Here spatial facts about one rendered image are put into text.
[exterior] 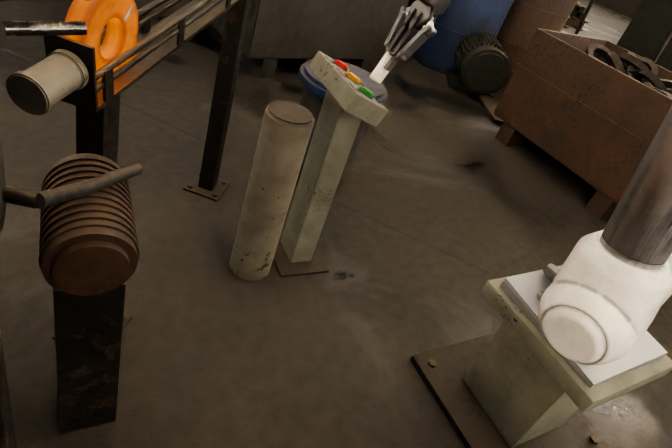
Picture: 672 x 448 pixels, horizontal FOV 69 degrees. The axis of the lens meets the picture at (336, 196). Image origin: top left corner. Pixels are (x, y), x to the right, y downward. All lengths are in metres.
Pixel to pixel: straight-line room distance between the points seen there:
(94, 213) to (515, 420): 1.04
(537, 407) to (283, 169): 0.80
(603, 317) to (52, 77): 0.88
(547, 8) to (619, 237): 3.20
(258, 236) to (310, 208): 0.17
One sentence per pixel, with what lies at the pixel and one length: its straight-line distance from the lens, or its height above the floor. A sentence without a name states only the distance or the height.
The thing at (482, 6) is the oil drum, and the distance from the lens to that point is 3.66.
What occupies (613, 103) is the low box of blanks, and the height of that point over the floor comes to 0.49.
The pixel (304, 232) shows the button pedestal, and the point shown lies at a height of 0.13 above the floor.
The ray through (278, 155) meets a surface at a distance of 1.17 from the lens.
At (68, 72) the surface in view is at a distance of 0.79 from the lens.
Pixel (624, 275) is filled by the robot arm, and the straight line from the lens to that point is 0.90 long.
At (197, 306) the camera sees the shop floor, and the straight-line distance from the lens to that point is 1.35.
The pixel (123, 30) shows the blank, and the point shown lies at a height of 0.71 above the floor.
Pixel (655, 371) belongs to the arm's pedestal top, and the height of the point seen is 0.35.
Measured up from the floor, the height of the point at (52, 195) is 0.60.
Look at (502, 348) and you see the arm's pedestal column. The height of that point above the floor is 0.20.
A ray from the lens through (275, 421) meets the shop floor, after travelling 1.20.
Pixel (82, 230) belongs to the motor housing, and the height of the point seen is 0.53.
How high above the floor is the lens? 1.03
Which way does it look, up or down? 33 degrees down
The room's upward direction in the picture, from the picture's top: 20 degrees clockwise
